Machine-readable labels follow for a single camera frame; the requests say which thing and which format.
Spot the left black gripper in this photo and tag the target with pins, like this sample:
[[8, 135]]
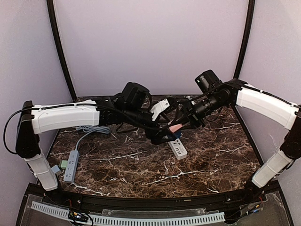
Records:
[[157, 128]]

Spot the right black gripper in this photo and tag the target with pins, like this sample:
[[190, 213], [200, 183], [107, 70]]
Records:
[[192, 115]]

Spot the pink cube charger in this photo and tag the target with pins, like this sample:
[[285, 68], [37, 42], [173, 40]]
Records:
[[175, 128]]

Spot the white power strip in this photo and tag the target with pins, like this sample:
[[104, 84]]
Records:
[[178, 149]]

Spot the light blue power strip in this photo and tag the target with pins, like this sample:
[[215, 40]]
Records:
[[72, 163]]

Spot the green cube charger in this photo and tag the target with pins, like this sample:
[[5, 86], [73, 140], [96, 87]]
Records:
[[63, 164]]

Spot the dark blue cube plug adapter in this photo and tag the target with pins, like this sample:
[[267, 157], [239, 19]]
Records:
[[178, 134]]

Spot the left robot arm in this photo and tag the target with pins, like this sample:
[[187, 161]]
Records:
[[36, 119]]

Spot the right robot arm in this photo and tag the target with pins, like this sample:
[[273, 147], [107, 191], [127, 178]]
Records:
[[217, 94]]

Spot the light blue cube charger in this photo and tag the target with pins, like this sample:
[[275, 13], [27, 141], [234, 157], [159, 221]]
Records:
[[56, 169]]

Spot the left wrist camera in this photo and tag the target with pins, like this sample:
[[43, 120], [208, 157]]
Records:
[[134, 95]]

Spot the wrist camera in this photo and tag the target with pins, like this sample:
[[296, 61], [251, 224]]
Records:
[[208, 80], [134, 95]]

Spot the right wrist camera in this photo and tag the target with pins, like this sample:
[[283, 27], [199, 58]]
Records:
[[208, 80]]

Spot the left black frame post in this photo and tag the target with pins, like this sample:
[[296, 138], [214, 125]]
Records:
[[59, 49]]

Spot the black frame post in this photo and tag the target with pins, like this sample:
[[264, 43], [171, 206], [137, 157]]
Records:
[[245, 38], [59, 49]]

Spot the white slotted cable duct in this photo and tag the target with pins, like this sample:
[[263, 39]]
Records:
[[98, 220]]

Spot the right black frame post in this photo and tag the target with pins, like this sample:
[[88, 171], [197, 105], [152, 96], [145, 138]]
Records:
[[245, 38]]

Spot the black front rail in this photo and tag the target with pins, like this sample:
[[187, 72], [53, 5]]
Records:
[[226, 201]]

